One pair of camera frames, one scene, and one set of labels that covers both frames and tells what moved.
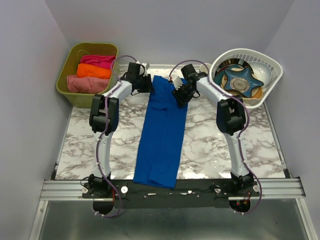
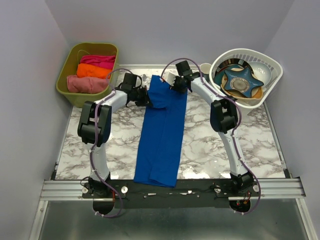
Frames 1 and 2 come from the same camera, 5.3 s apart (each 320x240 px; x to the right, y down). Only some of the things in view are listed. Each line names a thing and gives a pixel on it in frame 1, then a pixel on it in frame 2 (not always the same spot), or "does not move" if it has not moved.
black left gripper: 148,84 to 146,101
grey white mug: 203,68 does not move
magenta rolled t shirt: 106,61 does not move
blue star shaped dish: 241,80 does not move
